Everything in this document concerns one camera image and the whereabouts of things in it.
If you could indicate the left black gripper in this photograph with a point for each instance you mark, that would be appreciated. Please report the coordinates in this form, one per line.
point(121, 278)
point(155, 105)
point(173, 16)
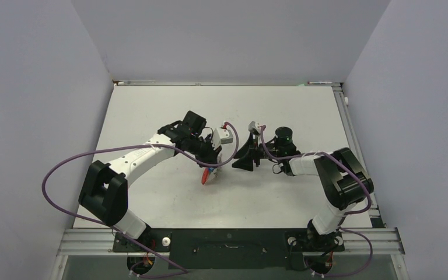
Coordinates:
point(212, 154)

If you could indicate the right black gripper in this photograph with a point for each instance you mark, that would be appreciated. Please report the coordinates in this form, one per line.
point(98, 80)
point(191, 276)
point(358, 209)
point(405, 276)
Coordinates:
point(245, 155)

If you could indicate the metal key holder red handle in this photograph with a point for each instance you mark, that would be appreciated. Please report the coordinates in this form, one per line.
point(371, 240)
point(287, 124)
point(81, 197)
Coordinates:
point(207, 177)

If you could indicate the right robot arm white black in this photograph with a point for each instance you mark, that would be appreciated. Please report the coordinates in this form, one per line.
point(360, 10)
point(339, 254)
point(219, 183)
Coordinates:
point(344, 181)

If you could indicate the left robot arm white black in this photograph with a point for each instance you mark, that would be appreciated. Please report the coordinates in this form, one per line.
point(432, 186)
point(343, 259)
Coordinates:
point(105, 189)

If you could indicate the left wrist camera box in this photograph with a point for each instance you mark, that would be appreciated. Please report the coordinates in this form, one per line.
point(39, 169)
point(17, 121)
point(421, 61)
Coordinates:
point(221, 136)

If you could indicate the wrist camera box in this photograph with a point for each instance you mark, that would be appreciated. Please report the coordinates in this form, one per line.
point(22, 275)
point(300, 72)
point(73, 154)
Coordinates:
point(255, 128)
point(221, 136)

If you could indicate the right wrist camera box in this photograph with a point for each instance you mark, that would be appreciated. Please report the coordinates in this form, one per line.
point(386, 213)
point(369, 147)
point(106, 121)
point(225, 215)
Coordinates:
point(255, 128)

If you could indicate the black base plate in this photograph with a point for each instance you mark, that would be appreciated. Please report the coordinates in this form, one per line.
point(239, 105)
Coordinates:
point(240, 248)

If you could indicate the back aluminium rail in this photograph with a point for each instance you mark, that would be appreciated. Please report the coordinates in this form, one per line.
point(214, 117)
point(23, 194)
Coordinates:
point(266, 83)

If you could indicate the right aluminium rail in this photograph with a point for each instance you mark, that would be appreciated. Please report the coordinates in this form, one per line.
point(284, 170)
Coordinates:
point(342, 104)

